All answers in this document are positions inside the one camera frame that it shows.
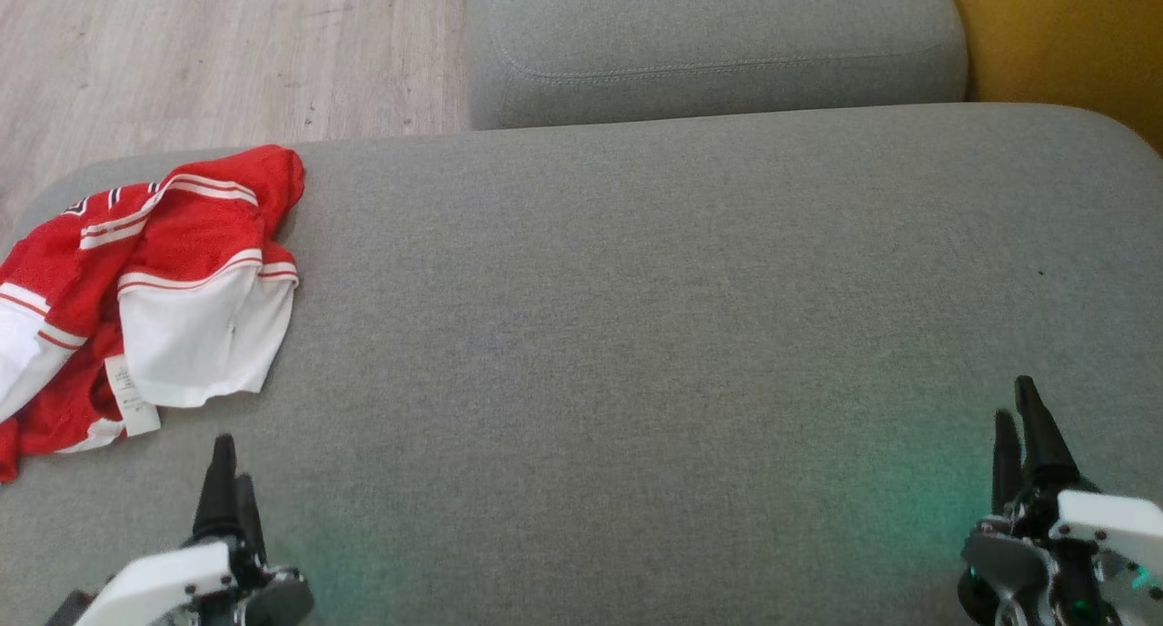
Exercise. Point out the small grey sofa cushion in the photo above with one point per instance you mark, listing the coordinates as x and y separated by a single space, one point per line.
709 44

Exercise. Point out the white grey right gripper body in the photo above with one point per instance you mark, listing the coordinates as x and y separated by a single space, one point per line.
1090 553

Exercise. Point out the large grey sofa seat cushion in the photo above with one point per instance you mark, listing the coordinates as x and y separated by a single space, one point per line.
636 335

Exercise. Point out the mustard yellow panel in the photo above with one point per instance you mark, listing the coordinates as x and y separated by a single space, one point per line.
1072 35

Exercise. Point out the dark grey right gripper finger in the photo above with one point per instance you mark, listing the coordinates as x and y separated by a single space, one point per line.
1006 462
1040 435

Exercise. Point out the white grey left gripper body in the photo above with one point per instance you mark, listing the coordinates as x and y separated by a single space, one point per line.
164 576

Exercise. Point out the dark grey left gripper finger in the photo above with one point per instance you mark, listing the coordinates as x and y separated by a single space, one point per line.
250 517
218 494

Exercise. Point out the red basketball jersey white sleeves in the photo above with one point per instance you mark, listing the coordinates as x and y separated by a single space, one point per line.
200 335

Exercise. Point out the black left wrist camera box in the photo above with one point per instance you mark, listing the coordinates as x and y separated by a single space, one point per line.
68 610

